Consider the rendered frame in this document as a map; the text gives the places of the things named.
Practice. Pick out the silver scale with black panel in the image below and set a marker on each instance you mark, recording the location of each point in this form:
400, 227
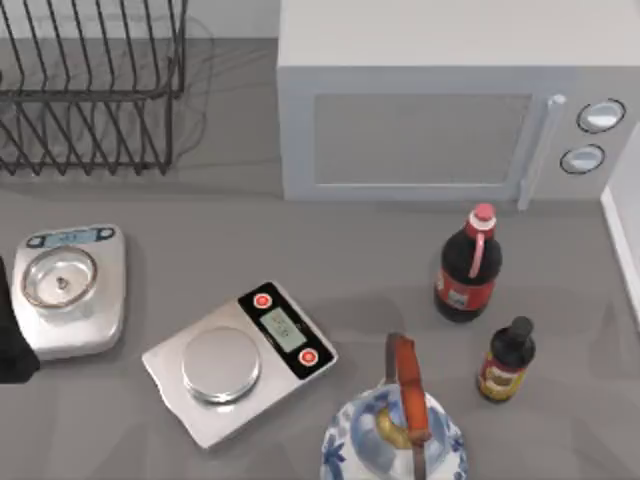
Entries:
235, 365

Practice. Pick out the large dark bottle red cap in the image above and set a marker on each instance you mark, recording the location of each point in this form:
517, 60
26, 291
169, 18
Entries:
467, 270

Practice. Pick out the small dark bottle black cap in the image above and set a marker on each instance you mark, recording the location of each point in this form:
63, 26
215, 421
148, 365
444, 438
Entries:
507, 365

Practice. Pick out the silver scale with bowl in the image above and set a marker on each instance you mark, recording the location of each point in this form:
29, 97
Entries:
70, 300

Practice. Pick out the blue and white teapot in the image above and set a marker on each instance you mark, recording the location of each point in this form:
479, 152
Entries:
400, 435

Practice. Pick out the small microwave knob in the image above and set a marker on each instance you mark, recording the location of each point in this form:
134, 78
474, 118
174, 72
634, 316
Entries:
582, 159

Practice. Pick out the large microwave knob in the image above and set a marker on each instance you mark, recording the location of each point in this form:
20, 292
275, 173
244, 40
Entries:
601, 115

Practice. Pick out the pale microwave oven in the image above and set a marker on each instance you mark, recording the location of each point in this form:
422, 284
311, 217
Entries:
400, 50

